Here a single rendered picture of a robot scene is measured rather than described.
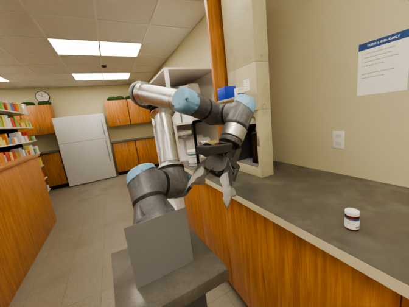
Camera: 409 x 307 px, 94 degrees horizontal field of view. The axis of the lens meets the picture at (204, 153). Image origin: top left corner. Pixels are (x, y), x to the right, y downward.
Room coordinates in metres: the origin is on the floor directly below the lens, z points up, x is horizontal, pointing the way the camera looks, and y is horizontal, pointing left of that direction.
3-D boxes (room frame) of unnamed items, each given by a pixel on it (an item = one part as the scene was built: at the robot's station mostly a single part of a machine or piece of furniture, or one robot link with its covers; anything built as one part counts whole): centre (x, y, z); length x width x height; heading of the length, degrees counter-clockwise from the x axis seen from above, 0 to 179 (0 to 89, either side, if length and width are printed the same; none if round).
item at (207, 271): (0.58, 0.18, 0.92); 0.32 x 0.32 x 0.04; 28
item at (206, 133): (1.53, -0.08, 1.19); 0.30 x 0.01 x 0.40; 94
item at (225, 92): (1.48, -0.22, 1.56); 0.10 x 0.10 x 0.09; 25
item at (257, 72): (1.46, -0.43, 1.33); 0.32 x 0.25 x 0.77; 25
